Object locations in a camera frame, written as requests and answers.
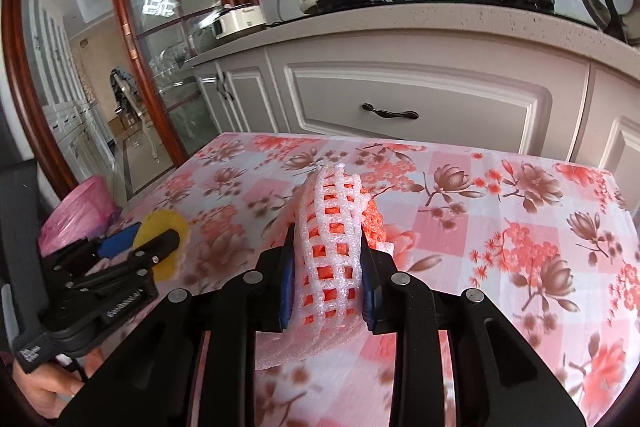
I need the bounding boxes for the small yellow sponge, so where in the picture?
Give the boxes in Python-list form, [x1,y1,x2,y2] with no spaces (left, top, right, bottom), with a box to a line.
[132,210,190,283]

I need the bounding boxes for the pink lined trash bin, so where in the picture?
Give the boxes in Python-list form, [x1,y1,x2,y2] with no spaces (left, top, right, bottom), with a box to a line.
[38,176,122,257]

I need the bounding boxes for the white kitchen cabinets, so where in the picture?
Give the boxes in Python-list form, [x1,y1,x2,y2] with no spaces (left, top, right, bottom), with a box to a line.
[186,3,639,197]

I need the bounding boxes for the person's left hand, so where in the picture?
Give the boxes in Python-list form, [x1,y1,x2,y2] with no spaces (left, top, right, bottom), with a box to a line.
[11,361,85,419]

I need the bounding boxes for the dark refrigerator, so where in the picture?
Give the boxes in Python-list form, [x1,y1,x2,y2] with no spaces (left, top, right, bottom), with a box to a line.
[0,106,57,358]

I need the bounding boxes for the floral pink tablecloth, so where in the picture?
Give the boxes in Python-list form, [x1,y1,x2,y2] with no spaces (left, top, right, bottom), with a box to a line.
[122,133,639,425]

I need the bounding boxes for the white rice cooker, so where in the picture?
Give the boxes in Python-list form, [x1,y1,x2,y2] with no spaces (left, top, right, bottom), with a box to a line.
[213,4,267,40]

